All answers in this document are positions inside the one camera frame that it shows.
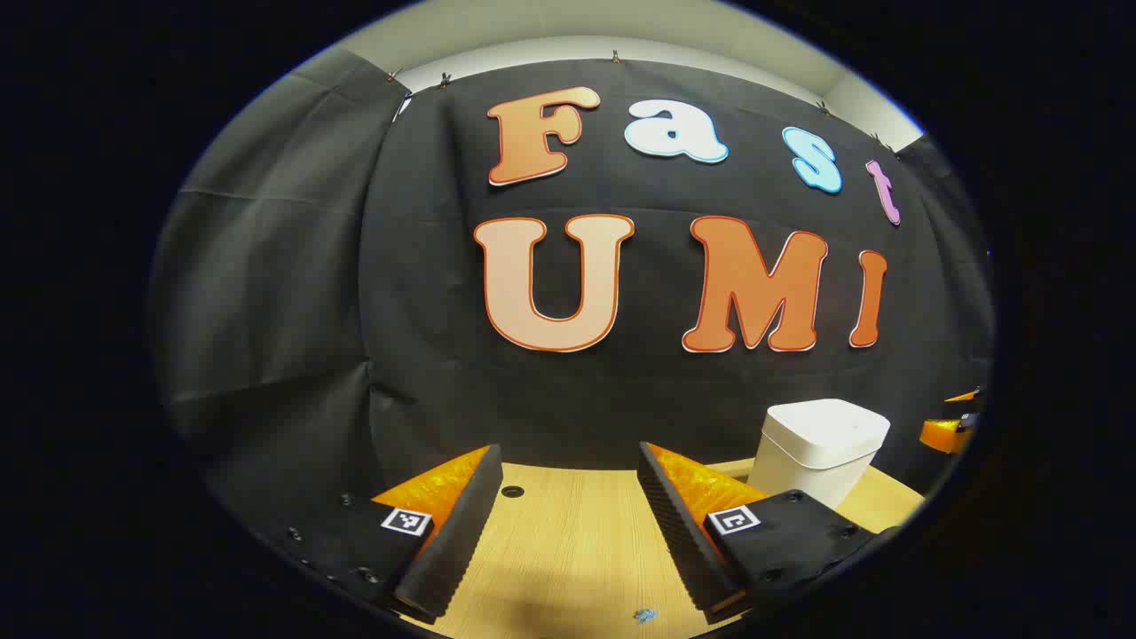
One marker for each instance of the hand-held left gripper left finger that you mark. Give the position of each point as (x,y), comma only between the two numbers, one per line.
(461,532)

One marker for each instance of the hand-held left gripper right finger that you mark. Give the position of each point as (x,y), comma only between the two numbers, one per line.
(679,541)

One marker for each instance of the wooden desktop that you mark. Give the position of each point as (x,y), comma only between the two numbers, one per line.
(577,550)

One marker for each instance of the white desktop garbage bin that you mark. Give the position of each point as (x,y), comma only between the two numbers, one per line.
(816,444)

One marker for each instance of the paper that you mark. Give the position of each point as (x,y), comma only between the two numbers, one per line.
(645,614)

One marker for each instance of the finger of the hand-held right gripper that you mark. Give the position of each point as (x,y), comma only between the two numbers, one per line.
(963,396)
(945,435)

